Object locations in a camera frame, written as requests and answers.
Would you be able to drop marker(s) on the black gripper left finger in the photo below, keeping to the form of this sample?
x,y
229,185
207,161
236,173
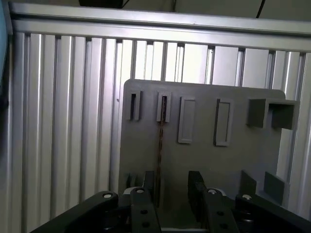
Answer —
x,y
143,211

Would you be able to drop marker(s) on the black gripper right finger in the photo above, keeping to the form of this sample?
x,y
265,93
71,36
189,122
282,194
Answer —
x,y
218,213

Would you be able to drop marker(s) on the green RAM stick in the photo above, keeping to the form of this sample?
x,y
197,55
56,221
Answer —
x,y
160,150

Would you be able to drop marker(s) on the grey plastic parts rack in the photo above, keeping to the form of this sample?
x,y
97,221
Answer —
x,y
201,155

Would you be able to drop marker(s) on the black desk frame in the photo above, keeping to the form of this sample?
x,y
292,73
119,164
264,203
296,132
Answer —
x,y
102,3

